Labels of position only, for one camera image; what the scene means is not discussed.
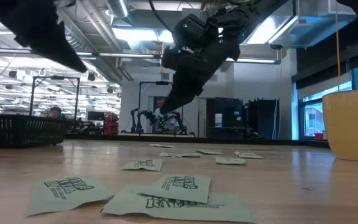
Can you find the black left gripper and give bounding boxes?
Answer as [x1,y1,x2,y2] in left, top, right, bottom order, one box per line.
[0,0,88,73]

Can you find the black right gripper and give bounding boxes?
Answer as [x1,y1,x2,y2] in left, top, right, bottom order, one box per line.
[159,15,249,115]

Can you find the red storage bins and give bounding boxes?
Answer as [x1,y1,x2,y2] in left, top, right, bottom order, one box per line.
[104,113,120,136]

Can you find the person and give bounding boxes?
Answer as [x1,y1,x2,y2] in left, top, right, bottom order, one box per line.
[152,97,181,134]
[48,106,63,120]

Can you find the black cabinet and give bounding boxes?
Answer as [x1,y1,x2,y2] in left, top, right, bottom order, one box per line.
[246,98,280,140]
[206,97,245,139]

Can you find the wooden station table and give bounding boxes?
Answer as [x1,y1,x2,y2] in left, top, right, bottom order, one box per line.
[121,131,196,138]

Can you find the long tube light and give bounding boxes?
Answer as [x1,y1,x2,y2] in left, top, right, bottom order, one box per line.
[76,52,164,60]

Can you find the black monitor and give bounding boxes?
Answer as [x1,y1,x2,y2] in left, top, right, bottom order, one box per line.
[86,111,106,122]

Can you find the bright ceiling light panel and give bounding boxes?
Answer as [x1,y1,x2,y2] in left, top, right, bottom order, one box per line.
[112,27,175,44]

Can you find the black plastic mesh basket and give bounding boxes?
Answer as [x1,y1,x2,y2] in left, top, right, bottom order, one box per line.
[0,114,74,149]

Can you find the yellow ceramic mug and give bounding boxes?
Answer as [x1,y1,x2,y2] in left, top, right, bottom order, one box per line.
[321,89,358,163]

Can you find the black gantry frame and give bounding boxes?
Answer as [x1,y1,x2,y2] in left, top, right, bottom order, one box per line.
[137,80,186,135]
[29,75,81,121]

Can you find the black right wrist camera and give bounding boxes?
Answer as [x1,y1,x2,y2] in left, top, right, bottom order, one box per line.
[171,14,211,47]

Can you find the black aluminium table frame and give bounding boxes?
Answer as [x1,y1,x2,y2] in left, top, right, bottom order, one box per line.
[65,133,329,149]

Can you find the silver ventilation duct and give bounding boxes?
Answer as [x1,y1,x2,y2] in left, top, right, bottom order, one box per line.
[106,0,130,19]

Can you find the yellow hanging cable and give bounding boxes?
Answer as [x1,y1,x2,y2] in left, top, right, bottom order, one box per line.
[334,0,342,93]

